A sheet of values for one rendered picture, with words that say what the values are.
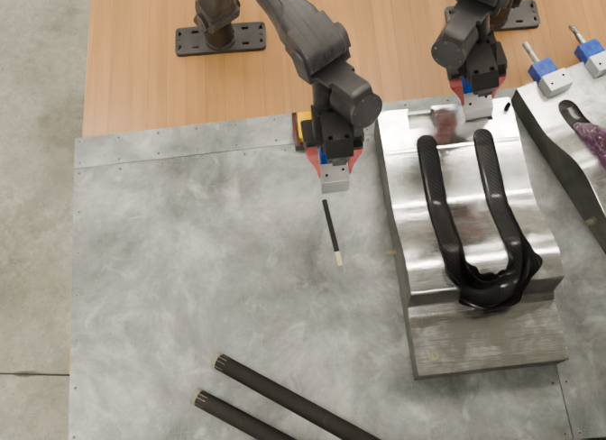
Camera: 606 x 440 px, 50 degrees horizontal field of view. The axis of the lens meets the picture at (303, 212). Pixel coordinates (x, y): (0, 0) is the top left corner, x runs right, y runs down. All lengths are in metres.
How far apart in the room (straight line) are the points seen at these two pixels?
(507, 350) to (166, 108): 0.83
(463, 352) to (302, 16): 0.62
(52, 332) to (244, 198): 1.07
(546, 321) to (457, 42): 0.51
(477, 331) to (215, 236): 0.52
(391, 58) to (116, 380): 0.86
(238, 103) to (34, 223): 1.13
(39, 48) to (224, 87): 1.35
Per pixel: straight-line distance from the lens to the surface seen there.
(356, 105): 0.96
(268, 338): 1.22
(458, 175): 1.24
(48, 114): 2.51
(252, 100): 1.40
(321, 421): 1.12
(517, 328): 1.20
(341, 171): 1.14
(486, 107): 1.24
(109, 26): 1.58
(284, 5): 1.00
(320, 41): 0.98
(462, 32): 1.06
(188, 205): 1.32
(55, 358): 2.19
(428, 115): 1.31
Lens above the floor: 2.00
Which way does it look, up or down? 69 degrees down
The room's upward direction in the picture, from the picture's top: 7 degrees counter-clockwise
